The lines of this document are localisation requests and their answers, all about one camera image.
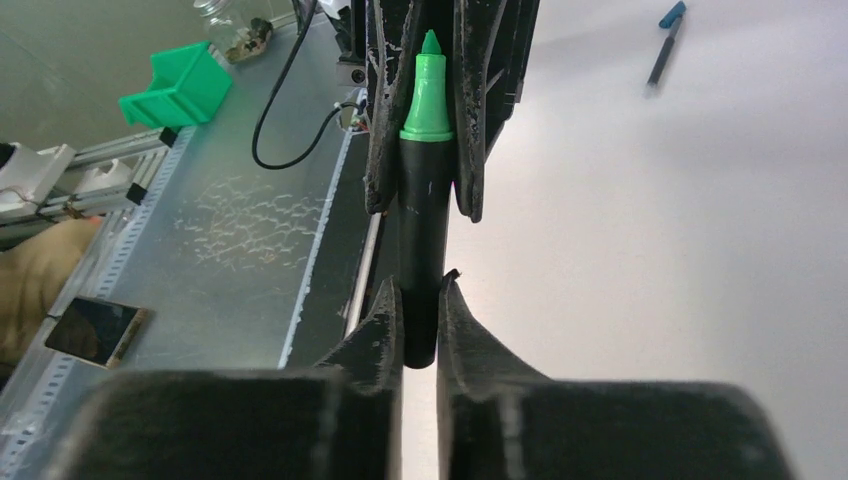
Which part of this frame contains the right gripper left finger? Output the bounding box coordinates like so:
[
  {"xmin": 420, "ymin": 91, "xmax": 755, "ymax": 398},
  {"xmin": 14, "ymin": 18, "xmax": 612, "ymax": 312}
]
[{"xmin": 46, "ymin": 277, "xmax": 404, "ymax": 479}]

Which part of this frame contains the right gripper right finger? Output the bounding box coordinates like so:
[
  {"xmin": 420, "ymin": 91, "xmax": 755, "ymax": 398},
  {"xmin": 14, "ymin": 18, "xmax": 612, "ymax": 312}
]
[{"xmin": 437, "ymin": 271, "xmax": 793, "ymax": 479}]

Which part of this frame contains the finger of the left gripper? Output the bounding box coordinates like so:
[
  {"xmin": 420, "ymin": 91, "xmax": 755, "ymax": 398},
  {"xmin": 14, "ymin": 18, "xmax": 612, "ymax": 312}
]
[
  {"xmin": 453, "ymin": 0, "xmax": 540, "ymax": 223},
  {"xmin": 364, "ymin": 0, "xmax": 424, "ymax": 214}
]

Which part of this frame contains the black marker red cap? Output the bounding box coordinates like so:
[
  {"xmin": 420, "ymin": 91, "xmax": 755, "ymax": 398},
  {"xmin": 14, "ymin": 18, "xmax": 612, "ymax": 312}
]
[{"xmin": 398, "ymin": 30, "xmax": 455, "ymax": 369}]

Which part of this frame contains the blue black pen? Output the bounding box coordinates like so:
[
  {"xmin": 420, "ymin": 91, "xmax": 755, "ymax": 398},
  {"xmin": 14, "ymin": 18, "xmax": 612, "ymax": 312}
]
[{"xmin": 645, "ymin": 1, "xmax": 687, "ymax": 98}]

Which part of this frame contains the glass jar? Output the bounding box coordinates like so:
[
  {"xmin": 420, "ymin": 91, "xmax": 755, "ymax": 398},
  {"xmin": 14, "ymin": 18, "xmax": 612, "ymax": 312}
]
[{"xmin": 193, "ymin": 0, "xmax": 273, "ymax": 64}]

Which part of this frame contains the green plastic bin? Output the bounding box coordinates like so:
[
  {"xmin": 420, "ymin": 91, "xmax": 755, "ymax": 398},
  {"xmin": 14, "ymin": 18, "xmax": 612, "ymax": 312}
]
[{"xmin": 119, "ymin": 42, "xmax": 232, "ymax": 129}]

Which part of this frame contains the left camera black cable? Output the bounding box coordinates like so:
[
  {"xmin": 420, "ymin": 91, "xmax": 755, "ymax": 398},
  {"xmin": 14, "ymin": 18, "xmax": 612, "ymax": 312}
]
[{"xmin": 250, "ymin": 0, "xmax": 362, "ymax": 172}]

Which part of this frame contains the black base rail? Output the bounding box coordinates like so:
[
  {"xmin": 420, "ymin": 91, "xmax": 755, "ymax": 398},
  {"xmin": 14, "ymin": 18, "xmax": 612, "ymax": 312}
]
[{"xmin": 278, "ymin": 126, "xmax": 383, "ymax": 369}]

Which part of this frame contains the smartphone on frame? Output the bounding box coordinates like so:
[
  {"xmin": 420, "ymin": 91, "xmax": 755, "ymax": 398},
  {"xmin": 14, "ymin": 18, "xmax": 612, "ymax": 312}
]
[{"xmin": 44, "ymin": 297, "xmax": 150, "ymax": 369}]

